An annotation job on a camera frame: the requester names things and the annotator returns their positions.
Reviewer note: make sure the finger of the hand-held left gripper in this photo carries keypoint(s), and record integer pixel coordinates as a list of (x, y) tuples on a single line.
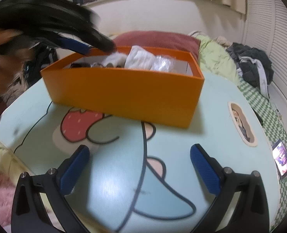
[(73, 45), (99, 40)]

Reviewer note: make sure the dark small items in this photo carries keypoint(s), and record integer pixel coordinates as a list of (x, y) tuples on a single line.
[(85, 64)]

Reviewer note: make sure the clear plastic packet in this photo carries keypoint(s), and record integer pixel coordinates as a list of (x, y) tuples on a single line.
[(161, 63)]

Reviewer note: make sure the person's left hand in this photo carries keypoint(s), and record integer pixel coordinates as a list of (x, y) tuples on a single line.
[(3, 63)]

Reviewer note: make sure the smartphone with lit screen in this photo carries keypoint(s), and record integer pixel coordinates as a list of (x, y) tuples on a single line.
[(282, 159)]

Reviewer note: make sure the pink fluffy blanket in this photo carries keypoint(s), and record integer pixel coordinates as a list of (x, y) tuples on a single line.
[(0, 199)]

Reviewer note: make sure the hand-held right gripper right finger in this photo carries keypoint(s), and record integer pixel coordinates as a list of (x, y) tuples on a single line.
[(204, 170)]

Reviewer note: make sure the dark clothes pile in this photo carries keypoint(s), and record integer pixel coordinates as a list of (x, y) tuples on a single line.
[(252, 63)]

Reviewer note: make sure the white fuzzy cloth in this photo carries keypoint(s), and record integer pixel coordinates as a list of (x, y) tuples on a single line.
[(114, 58)]

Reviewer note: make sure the green checked bedsheet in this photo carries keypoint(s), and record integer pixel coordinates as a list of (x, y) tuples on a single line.
[(267, 116)]

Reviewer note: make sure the white louvered door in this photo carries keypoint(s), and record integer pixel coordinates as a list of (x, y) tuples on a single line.
[(272, 41)]

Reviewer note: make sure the dark backpack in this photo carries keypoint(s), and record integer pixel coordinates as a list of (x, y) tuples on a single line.
[(43, 60)]

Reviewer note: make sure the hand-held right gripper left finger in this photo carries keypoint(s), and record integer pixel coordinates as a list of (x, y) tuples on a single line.
[(75, 167)]

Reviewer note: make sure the orange cardboard box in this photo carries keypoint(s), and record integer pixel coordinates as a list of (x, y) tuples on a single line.
[(124, 94)]

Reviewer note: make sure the cartoon printed folding table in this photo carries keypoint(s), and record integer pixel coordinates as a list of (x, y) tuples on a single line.
[(114, 179)]

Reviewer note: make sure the white folded cloth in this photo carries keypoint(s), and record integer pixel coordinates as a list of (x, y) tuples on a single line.
[(138, 57)]

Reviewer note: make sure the light green blanket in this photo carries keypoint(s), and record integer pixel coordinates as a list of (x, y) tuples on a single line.
[(213, 53)]

